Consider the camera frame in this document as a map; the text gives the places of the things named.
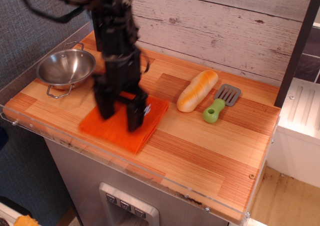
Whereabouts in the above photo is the grey spatula green handle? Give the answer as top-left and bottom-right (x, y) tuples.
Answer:
(202, 84), (242, 123)

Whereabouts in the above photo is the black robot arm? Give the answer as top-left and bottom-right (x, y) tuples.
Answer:
(63, 0), (148, 132)

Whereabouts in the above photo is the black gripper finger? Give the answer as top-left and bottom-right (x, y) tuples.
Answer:
(126, 99), (146, 132)
(94, 88), (116, 119)

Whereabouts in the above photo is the water dispenser button panel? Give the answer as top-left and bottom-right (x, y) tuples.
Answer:
(99, 182), (160, 226)

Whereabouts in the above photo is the orange cloth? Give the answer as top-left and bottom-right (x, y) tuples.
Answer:
(78, 96), (170, 154)

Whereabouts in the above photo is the dark wooden right post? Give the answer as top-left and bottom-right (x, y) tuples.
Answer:
(274, 0), (320, 108)

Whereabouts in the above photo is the stainless steel two-handled bowl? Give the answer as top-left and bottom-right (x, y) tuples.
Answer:
(36, 42), (96, 99)

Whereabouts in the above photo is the toy bread loaf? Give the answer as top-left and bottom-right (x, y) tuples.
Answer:
(176, 70), (219, 112)

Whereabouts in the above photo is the clear acrylic table guard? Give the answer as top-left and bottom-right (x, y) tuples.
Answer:
(3, 99), (280, 225)

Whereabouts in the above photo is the dark wooden post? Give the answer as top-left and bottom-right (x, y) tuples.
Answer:
(91, 8), (104, 52)
(274, 0), (320, 108)

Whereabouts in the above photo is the white toy sink unit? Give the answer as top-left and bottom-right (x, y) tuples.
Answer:
(265, 22), (320, 187)

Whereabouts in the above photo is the dark wooden left post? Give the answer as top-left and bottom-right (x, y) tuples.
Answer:
(91, 8), (104, 52)

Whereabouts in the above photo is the yellow object bottom left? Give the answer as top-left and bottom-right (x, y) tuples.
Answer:
(13, 215), (39, 226)

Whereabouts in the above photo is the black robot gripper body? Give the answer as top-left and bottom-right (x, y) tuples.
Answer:
(92, 50), (149, 109)

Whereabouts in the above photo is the silver toy fridge cabinet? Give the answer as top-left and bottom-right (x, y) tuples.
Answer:
(45, 139), (229, 225)

